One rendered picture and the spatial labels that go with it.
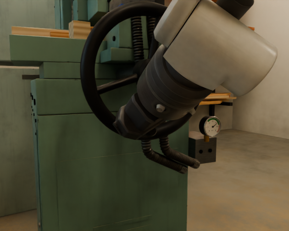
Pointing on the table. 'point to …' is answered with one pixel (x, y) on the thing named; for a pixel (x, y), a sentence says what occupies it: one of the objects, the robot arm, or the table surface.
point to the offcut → (79, 29)
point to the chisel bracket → (97, 9)
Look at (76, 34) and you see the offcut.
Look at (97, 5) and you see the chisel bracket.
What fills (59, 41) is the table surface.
